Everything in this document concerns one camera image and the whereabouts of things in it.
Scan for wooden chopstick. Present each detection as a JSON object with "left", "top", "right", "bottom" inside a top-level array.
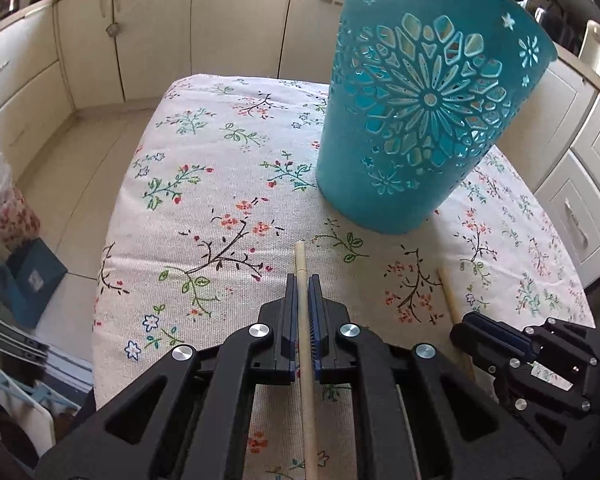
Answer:
[
  {"left": 293, "top": 240, "right": 322, "bottom": 480},
  {"left": 436, "top": 267, "right": 477, "bottom": 383}
]

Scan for light blue drying rack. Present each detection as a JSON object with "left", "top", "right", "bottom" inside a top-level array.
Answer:
[{"left": 0, "top": 369, "right": 83, "bottom": 463}]

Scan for cream kitchen cabinet with drawers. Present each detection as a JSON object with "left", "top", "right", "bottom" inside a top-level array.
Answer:
[{"left": 494, "top": 54, "right": 600, "bottom": 288}]

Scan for blue cardboard box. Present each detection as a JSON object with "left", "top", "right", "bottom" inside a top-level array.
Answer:
[{"left": 4, "top": 238, "right": 69, "bottom": 329}]

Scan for floral tablecloth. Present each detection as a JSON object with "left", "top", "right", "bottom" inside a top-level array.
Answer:
[{"left": 93, "top": 73, "right": 597, "bottom": 480}]

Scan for white thermos pot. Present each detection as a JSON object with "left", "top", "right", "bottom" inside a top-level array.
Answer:
[{"left": 579, "top": 19, "right": 600, "bottom": 77}]

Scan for grey metal rails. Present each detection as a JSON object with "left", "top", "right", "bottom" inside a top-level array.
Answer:
[{"left": 0, "top": 304, "right": 95, "bottom": 397}]

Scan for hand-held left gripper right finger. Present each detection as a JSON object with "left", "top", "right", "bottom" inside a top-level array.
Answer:
[{"left": 307, "top": 275, "right": 563, "bottom": 480}]

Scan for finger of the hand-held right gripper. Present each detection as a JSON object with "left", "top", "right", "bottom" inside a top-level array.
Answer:
[
  {"left": 461, "top": 311, "right": 536, "bottom": 357},
  {"left": 450, "top": 323, "right": 512, "bottom": 377}
]

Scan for teal cutout plastic basket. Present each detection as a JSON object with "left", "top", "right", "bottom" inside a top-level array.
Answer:
[{"left": 315, "top": 0, "right": 559, "bottom": 235}]

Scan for cream kitchen cabinets with doors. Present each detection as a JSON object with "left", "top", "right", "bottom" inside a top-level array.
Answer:
[{"left": 0, "top": 0, "right": 352, "bottom": 157}]

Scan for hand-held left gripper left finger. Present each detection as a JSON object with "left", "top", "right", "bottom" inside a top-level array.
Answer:
[{"left": 34, "top": 274, "right": 299, "bottom": 480}]

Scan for clear plastic bag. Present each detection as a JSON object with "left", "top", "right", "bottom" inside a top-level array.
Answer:
[{"left": 0, "top": 152, "right": 42, "bottom": 262}]

